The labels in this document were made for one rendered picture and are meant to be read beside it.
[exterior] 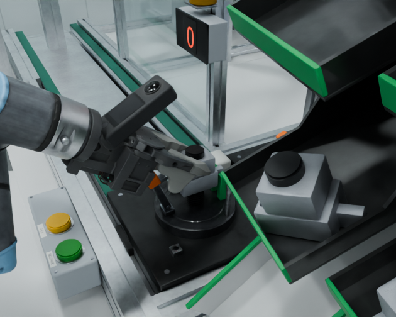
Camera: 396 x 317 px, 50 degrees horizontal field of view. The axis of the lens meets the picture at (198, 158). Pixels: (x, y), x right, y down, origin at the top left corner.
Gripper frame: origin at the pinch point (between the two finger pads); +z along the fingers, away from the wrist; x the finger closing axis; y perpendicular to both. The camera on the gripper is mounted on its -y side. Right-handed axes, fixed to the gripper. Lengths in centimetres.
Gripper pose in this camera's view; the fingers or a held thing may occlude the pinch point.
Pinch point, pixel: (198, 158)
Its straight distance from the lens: 66.9
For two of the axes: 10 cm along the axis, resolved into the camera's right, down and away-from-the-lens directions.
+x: 4.8, 5.0, -7.3
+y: -5.0, 8.3, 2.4
